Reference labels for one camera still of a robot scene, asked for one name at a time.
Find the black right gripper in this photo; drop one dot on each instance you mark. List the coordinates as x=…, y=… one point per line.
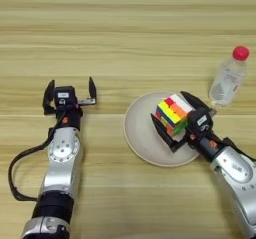
x=206, y=143

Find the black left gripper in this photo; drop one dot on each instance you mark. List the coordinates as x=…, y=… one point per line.
x=71, y=118

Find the multicoloured puzzle cube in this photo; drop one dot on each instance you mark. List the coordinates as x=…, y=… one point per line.
x=173, y=113

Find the clear bottle with red cap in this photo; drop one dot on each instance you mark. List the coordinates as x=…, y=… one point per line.
x=228, y=79

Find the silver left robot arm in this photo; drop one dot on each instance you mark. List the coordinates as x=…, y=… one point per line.
x=63, y=169

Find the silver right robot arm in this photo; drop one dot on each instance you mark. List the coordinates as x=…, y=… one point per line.
x=238, y=179

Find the left gripper labelled black box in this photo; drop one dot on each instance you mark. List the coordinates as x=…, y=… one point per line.
x=65, y=95

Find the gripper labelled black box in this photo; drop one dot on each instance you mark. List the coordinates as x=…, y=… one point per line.
x=65, y=95
x=201, y=120

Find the right gripper labelled black box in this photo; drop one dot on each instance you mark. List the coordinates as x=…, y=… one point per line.
x=201, y=120

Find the round beige plate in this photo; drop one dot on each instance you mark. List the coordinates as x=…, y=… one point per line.
x=140, y=133

